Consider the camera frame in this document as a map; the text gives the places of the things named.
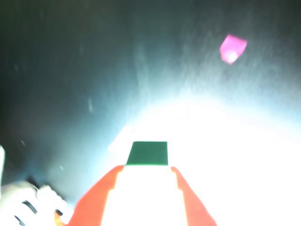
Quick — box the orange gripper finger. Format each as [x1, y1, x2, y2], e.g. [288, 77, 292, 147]
[67, 165, 125, 226]
[170, 166, 218, 226]

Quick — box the orange curved clamp lever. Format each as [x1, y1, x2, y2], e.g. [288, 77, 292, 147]
[53, 210, 71, 226]

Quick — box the small crumpled pink tape marker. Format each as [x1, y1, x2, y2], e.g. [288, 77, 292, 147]
[219, 34, 248, 65]

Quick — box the green cube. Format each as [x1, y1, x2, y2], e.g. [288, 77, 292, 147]
[126, 141, 169, 166]

